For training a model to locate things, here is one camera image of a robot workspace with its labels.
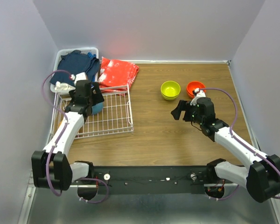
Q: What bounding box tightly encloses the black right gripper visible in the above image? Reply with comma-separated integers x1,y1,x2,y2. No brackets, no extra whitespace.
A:
171,99,204,125

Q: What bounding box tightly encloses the blue bowl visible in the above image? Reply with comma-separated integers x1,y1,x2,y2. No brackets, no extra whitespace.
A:
91,102,104,115

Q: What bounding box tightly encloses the orange bowl front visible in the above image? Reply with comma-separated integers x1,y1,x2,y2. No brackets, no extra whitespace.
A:
187,92,196,99

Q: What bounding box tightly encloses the lime green bowl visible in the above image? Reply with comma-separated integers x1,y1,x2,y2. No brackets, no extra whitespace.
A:
162,94,178,101
161,81,181,98

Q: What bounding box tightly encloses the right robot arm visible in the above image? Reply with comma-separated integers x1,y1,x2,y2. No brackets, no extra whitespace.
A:
171,97,280,203

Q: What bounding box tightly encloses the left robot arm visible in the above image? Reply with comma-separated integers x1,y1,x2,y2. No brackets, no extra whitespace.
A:
31,80,104,196

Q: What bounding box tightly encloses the red white tie-dye towel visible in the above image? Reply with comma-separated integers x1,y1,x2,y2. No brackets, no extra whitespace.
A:
98,57,139,92

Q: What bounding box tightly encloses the white cloth bag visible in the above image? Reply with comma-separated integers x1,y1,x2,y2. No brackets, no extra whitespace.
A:
54,81,75,92

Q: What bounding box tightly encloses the dark blue denim cloth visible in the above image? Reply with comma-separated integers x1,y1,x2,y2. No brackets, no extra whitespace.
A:
49,50,90,86

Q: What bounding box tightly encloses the white plastic basket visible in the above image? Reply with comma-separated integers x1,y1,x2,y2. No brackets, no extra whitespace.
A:
49,48,100,94

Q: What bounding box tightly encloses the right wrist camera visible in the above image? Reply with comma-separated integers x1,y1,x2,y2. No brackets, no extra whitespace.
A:
190,88,206,105

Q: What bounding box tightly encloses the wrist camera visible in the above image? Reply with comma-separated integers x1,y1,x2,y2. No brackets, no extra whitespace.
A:
70,72,88,83
190,88,206,105

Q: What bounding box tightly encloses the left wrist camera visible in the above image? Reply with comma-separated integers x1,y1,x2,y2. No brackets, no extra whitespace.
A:
70,72,88,83

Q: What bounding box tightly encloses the white wire dish rack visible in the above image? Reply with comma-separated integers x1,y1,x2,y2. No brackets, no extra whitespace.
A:
49,84,134,139

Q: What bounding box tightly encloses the aluminium frame rail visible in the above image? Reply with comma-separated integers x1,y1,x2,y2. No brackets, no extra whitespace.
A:
19,162,280,224

